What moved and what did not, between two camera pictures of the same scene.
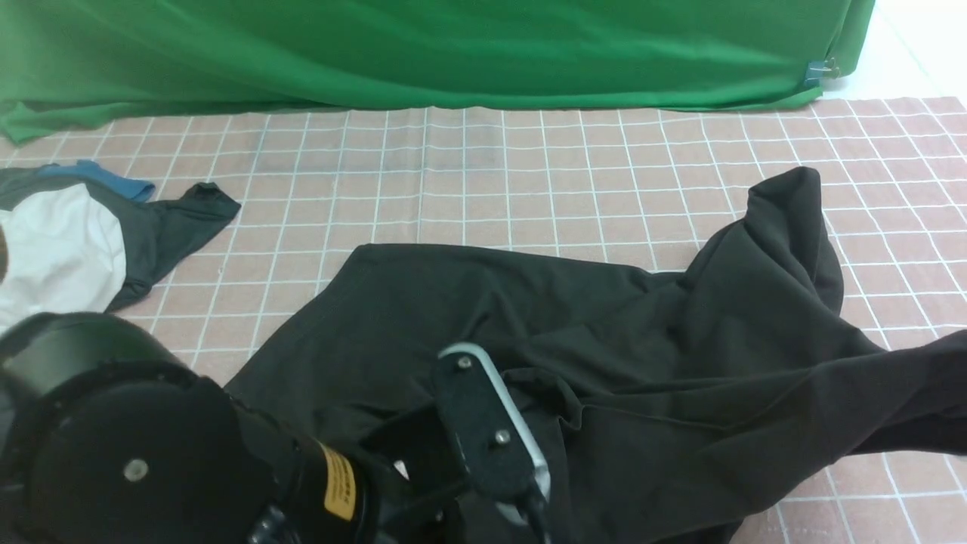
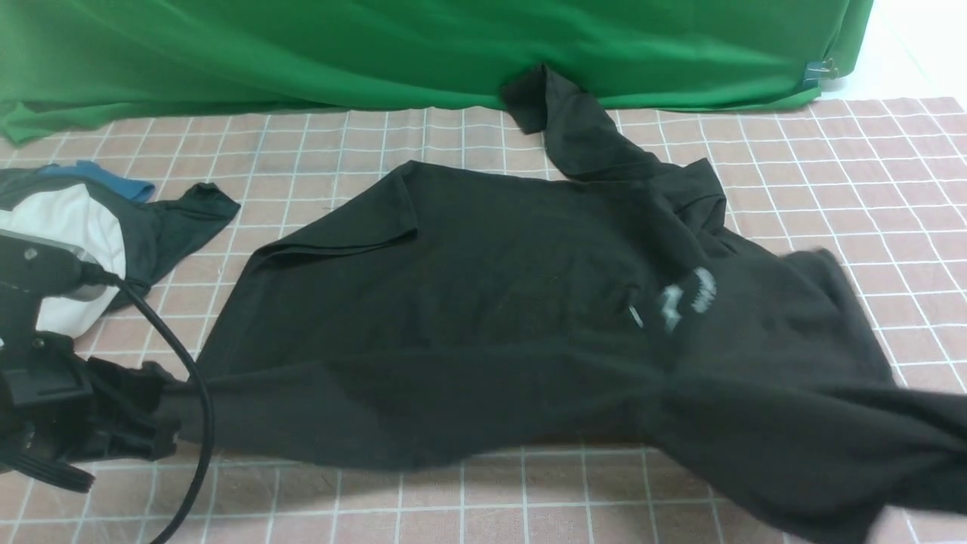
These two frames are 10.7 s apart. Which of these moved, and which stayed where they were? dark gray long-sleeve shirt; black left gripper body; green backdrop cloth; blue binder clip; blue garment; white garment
Moved: black left gripper body; dark gray long-sleeve shirt
Stayed: white garment; blue binder clip; blue garment; green backdrop cloth
